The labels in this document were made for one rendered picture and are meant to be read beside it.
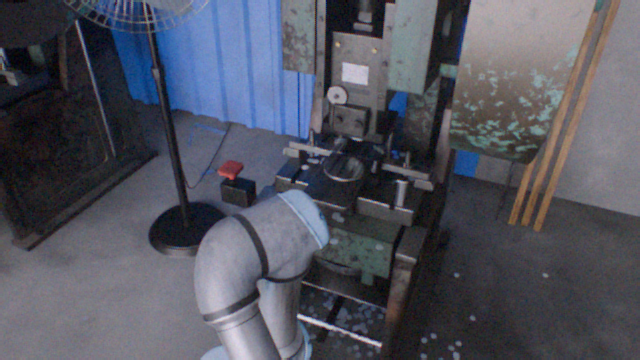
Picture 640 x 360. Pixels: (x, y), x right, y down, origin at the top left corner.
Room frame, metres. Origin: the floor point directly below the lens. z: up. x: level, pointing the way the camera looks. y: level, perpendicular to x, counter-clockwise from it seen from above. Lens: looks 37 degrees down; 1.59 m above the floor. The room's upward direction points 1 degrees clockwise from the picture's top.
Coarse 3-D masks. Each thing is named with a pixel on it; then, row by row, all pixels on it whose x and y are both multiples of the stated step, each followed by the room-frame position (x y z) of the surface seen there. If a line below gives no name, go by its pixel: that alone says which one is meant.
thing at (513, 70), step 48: (480, 0) 0.78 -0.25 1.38; (528, 0) 0.76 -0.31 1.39; (576, 0) 0.73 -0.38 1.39; (480, 48) 0.77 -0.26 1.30; (528, 48) 0.75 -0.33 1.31; (576, 48) 0.72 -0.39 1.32; (480, 96) 0.78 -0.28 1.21; (528, 96) 0.75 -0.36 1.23; (480, 144) 0.85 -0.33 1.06; (528, 144) 0.79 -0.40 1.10
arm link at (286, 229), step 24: (288, 192) 0.64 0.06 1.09; (240, 216) 0.57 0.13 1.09; (264, 216) 0.57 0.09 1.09; (288, 216) 0.58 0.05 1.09; (312, 216) 0.59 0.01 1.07; (264, 240) 0.53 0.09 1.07; (288, 240) 0.55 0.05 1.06; (312, 240) 0.57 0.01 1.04; (264, 264) 0.51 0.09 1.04; (288, 264) 0.55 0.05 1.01; (264, 288) 0.58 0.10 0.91; (288, 288) 0.58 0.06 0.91; (264, 312) 0.59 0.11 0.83; (288, 312) 0.59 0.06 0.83; (288, 336) 0.60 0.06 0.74
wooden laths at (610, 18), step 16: (592, 16) 1.91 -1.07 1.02; (608, 16) 1.88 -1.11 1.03; (592, 32) 1.90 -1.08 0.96; (608, 32) 1.87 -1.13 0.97; (576, 64) 1.89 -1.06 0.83; (592, 64) 1.86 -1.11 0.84; (576, 80) 1.88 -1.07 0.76; (592, 80) 1.85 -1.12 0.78; (560, 112) 1.87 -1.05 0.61; (576, 112) 1.84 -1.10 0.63; (544, 160) 1.84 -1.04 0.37; (560, 160) 1.81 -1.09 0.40; (512, 176) 1.86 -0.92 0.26; (528, 176) 1.84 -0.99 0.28; (528, 208) 1.81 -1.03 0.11; (544, 208) 1.78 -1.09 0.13; (512, 224) 1.81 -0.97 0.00
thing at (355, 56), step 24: (360, 24) 1.24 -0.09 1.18; (336, 48) 1.21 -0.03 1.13; (360, 48) 1.19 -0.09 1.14; (336, 72) 1.21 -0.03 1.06; (360, 72) 1.19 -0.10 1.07; (336, 96) 1.19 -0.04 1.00; (360, 96) 1.19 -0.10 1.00; (336, 120) 1.17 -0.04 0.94; (360, 120) 1.15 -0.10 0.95; (384, 120) 1.24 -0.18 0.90
